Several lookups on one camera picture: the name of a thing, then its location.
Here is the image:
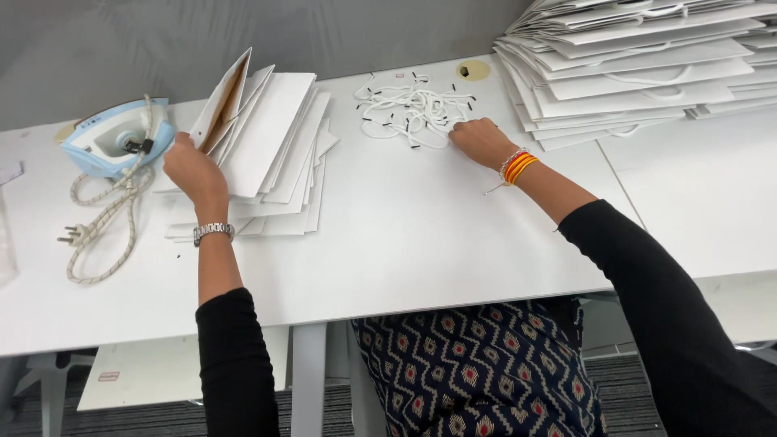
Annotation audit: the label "person's left hand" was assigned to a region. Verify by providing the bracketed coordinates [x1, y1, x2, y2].
[163, 132, 230, 211]

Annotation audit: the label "person's right hand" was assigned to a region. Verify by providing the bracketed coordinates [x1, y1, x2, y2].
[447, 117, 518, 171]

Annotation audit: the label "white paper bag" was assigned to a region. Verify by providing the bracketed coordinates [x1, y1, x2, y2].
[189, 47, 253, 156]

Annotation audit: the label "orange and yellow bangles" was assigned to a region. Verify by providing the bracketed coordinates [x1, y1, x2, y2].
[498, 147, 540, 187]

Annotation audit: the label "light blue clothes iron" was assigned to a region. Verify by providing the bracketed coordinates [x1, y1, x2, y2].
[60, 97, 177, 180]

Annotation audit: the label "silver wristwatch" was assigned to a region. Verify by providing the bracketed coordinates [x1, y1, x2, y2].
[192, 222, 236, 248]

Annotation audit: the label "stack of flat paper bags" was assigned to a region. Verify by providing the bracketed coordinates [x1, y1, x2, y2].
[153, 64, 340, 244]

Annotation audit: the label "white board under table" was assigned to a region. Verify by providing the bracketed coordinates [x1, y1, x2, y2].
[76, 327, 290, 413]

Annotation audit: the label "person's patterned dark clothing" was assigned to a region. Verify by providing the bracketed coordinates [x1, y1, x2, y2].
[351, 296, 609, 437]

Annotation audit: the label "white table leg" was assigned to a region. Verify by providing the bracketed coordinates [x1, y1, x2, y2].
[289, 322, 329, 437]

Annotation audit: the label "pile of white rope handles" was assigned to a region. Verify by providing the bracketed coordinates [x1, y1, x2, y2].
[353, 71, 478, 151]

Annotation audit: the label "beige braided iron cord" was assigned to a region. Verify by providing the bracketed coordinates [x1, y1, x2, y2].
[57, 93, 157, 285]

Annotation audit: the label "stack of bags with handles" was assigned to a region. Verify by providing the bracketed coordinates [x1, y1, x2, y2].
[492, 0, 777, 153]

